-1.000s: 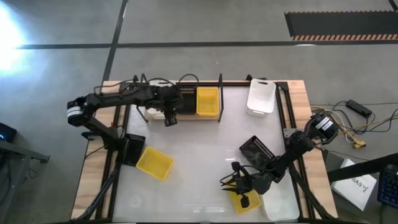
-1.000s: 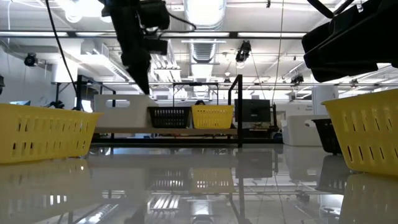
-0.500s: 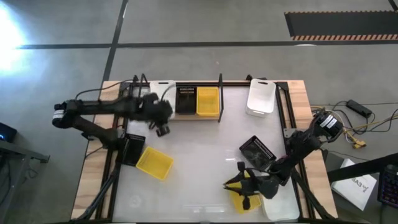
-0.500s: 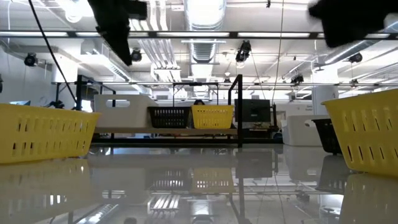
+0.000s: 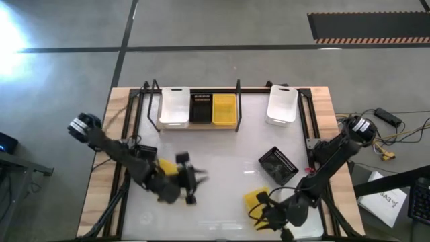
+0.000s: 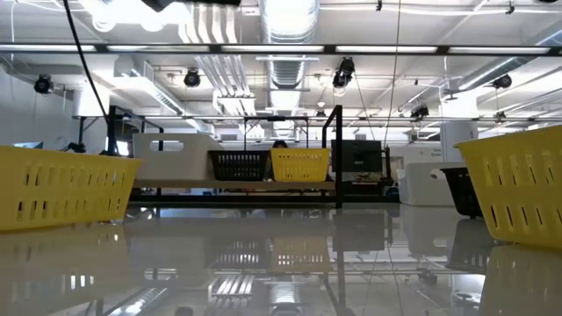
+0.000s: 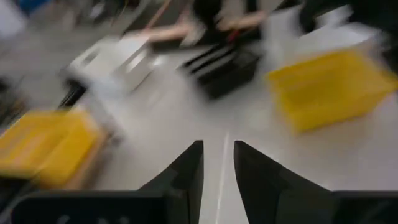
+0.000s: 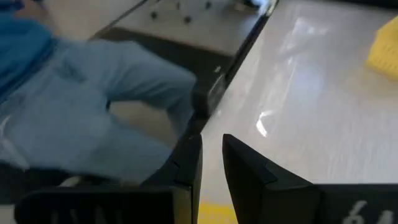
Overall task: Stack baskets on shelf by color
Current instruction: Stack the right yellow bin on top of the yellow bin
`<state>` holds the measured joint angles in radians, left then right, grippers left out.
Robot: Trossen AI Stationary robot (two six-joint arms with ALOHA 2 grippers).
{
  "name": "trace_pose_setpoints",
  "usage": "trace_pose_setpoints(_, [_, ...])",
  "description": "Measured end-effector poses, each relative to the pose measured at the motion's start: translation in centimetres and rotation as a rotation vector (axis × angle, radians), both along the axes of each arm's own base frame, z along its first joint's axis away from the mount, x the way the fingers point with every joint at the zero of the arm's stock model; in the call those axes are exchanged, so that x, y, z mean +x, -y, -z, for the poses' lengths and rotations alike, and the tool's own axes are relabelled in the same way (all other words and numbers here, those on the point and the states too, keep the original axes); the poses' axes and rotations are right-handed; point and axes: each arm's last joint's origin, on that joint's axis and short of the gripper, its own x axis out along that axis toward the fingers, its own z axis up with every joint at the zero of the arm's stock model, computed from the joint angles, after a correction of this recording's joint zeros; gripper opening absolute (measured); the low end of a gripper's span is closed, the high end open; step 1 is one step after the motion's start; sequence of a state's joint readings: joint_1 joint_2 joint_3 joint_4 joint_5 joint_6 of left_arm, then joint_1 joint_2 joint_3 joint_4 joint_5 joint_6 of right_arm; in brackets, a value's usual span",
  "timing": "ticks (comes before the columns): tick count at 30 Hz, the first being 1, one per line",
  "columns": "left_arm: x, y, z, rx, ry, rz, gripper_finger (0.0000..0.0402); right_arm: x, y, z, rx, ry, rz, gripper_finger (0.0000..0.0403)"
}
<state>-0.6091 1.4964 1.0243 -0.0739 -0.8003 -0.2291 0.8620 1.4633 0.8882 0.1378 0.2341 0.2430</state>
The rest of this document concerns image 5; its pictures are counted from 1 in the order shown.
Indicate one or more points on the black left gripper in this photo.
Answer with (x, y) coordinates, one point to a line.
(187, 178)

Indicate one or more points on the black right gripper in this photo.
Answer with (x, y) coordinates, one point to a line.
(279, 215)

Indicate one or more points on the yellow slotted plastic basket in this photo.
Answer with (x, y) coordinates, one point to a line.
(224, 109)
(168, 167)
(252, 200)

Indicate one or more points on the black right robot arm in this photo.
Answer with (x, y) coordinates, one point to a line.
(331, 158)

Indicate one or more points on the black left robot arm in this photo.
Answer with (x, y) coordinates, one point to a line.
(127, 156)

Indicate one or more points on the small red clip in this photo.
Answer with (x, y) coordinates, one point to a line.
(310, 169)

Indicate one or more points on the grey metal mounting plate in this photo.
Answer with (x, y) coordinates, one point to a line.
(309, 144)

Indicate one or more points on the white paper sheet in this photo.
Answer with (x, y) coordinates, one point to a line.
(379, 205)

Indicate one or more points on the black desk beam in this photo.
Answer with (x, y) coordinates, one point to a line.
(386, 183)

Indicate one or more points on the black keyboard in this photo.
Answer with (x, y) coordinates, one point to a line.
(420, 201)

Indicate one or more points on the black power adapter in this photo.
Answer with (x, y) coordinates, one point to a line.
(388, 117)

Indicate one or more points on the grey desk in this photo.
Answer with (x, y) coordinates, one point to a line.
(10, 188)

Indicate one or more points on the dark device with blue light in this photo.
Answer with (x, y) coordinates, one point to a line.
(7, 142)

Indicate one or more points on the black hazard striped floor mat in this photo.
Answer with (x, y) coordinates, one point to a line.
(369, 27)

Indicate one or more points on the wooden shelf with black frame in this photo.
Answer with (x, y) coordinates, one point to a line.
(198, 126)

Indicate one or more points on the black aluminium table frame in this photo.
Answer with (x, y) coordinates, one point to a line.
(252, 90)

